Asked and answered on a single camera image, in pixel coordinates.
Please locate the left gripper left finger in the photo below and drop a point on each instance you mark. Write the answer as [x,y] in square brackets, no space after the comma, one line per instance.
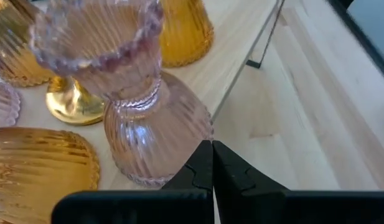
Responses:
[199,171]

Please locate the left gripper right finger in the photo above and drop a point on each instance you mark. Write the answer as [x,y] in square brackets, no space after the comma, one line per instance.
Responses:
[235,174]

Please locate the pink ribbed glass candle holder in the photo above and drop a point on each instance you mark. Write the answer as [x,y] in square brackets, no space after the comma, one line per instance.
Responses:
[154,133]
[3,105]

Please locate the amber ribbed glass candle holder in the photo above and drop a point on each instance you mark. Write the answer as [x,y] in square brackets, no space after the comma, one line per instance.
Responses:
[39,168]
[14,65]
[188,37]

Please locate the tall brass candlestick holder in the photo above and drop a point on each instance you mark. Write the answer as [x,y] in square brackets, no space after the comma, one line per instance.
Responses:
[70,109]

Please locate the black aluminium table frame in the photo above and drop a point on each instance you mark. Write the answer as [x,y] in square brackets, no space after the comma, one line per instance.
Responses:
[366,37]

